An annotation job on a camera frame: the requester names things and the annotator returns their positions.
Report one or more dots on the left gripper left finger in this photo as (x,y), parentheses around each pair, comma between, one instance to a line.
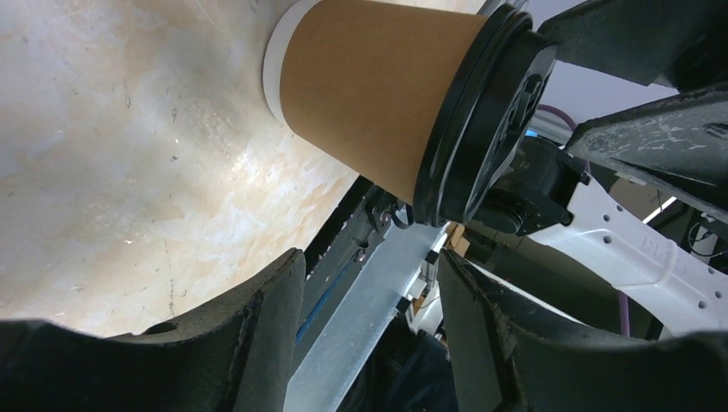
(232,353)

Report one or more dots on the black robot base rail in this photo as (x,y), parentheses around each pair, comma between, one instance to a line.
(337,255)

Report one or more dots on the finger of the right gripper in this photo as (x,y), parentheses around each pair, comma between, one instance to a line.
(677,144)
(671,43)

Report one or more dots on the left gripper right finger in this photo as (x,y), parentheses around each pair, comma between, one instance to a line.
(510,353)

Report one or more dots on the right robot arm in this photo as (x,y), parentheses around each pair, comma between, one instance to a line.
(681,290)

